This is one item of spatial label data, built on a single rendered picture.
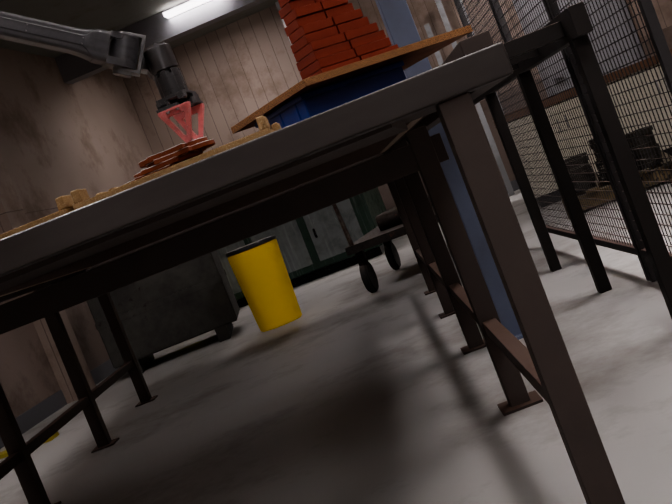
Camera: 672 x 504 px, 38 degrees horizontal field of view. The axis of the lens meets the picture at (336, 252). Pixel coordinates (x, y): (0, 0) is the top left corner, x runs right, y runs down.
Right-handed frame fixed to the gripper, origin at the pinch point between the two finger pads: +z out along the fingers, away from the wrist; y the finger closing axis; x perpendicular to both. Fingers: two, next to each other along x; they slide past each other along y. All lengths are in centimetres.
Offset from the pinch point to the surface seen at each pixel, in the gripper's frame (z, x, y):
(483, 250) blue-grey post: 65, 47, -174
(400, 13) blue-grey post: -29, 51, -175
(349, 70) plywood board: -3.5, 33.0, -33.9
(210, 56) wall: -172, -162, -961
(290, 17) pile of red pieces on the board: -26, 22, -69
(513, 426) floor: 99, 37, -66
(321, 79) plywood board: -3.7, 26.5, -29.5
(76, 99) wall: -157, -276, -786
